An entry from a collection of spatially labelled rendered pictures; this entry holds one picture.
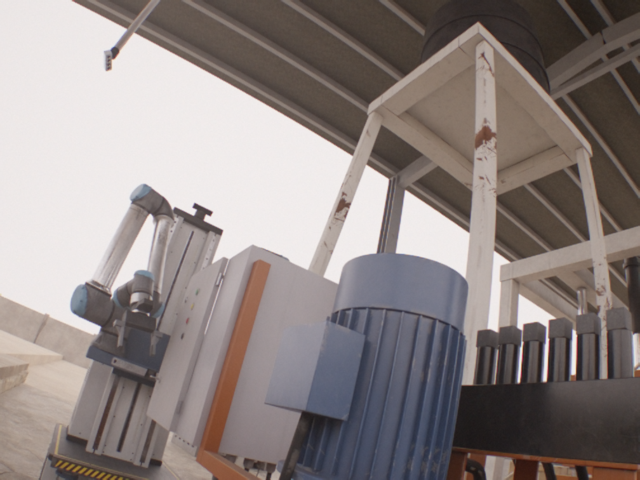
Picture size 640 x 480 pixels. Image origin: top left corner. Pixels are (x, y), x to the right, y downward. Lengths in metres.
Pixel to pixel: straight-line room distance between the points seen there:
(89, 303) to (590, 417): 1.91
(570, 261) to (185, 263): 3.17
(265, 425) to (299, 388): 0.73
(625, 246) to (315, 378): 3.49
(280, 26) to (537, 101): 3.74
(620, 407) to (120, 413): 2.21
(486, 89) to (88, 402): 2.45
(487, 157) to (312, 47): 4.20
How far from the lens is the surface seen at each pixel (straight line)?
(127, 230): 2.10
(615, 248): 3.84
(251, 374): 1.19
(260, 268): 1.19
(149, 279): 1.75
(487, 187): 1.33
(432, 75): 2.10
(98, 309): 2.06
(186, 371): 1.33
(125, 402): 2.38
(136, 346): 2.29
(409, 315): 0.54
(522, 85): 2.14
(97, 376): 2.47
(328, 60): 5.47
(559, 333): 0.65
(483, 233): 1.22
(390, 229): 5.96
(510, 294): 4.20
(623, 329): 0.61
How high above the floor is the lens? 0.78
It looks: 25 degrees up
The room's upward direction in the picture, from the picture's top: 15 degrees clockwise
